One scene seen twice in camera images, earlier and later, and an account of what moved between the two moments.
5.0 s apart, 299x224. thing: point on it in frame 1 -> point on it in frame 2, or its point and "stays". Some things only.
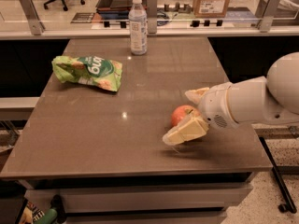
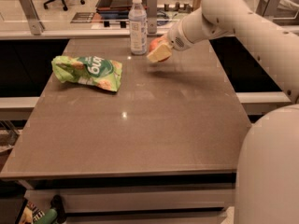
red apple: x=183 y=114 -> x=157 y=42
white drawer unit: x=141 y=197 stays
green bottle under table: x=49 y=217 stays
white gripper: x=215 y=105 -> x=175 y=38
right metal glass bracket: x=267 y=10 stays
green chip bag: x=101 y=72 stays
